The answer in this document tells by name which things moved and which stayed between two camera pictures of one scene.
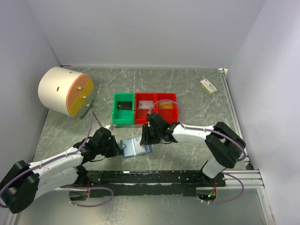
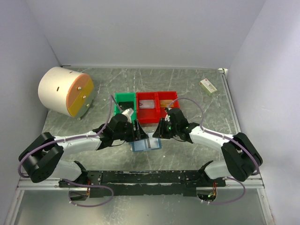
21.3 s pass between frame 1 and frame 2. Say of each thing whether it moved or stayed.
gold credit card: stayed
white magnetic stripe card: stayed
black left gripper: moved
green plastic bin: stayed
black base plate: stayed
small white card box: stayed
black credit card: stayed
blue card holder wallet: moved
